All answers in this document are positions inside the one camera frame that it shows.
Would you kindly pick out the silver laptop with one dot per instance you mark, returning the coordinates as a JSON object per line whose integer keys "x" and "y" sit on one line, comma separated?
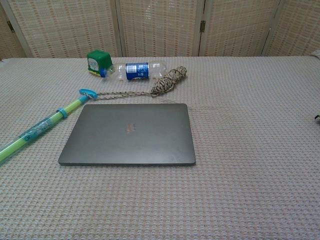
{"x": 125, "y": 140}

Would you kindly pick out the clear bottle with blue label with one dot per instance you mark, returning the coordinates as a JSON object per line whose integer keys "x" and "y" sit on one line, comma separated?
{"x": 136, "y": 71}

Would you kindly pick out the green and blue water pump toy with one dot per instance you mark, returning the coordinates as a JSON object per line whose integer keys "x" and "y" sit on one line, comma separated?
{"x": 37, "y": 128}

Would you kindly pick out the beige woven tablecloth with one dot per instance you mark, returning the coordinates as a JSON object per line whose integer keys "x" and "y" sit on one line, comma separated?
{"x": 237, "y": 150}

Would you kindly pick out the green plastic container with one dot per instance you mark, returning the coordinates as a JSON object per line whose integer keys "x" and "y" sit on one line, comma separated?
{"x": 98, "y": 58}

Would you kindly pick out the woven folding screen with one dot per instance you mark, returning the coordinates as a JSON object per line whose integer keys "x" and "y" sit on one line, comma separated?
{"x": 160, "y": 27}

